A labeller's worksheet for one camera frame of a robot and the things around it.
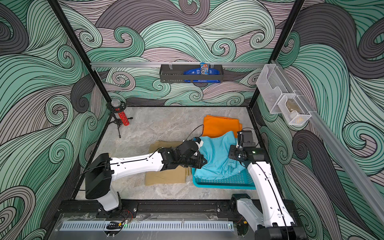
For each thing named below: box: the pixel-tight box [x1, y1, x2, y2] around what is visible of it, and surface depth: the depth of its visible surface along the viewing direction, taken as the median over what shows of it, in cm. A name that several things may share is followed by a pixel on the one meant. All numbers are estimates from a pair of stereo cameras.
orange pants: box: [202, 115, 243, 138], surface depth 109 cm
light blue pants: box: [193, 131, 245, 181], surface depth 77 cm
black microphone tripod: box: [107, 98, 134, 138], surface depth 92 cm
